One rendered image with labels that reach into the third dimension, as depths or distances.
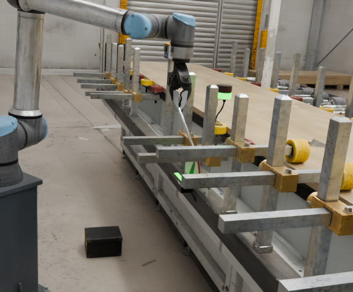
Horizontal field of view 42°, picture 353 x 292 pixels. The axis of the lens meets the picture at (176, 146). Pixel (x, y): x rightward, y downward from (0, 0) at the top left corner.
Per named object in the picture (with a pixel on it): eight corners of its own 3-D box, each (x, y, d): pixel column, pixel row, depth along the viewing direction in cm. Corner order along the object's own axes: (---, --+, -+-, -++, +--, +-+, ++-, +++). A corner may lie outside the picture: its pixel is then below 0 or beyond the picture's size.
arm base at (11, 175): (-6, 190, 191) (-7, 168, 188) (-32, 178, 201) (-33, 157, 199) (32, 179, 206) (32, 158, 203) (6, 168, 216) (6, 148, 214)
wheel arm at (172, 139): (123, 147, 189) (124, 137, 188) (122, 145, 192) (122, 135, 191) (221, 145, 203) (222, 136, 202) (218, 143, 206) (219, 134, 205)
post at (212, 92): (198, 205, 184) (210, 85, 170) (195, 201, 187) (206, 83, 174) (206, 204, 185) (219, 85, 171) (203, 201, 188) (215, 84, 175)
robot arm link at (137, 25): (-9, -28, 178) (150, 13, 162) (11, -25, 190) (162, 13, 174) (-12, 3, 182) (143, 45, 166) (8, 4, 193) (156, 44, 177)
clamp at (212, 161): (208, 167, 172) (209, 154, 170) (195, 156, 184) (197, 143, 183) (221, 166, 173) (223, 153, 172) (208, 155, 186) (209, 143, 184)
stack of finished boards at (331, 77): (355, 83, 1010) (356, 76, 1005) (265, 83, 904) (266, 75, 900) (330, 78, 1076) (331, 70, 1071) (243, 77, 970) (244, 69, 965)
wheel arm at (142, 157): (139, 165, 167) (139, 154, 165) (136, 163, 170) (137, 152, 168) (247, 162, 180) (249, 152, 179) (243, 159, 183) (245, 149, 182)
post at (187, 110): (179, 180, 206) (188, 72, 193) (177, 177, 209) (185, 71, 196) (187, 179, 207) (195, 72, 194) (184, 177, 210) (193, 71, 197)
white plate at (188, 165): (205, 197, 174) (208, 172, 171) (183, 174, 198) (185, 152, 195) (206, 197, 174) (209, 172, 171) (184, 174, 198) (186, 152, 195)
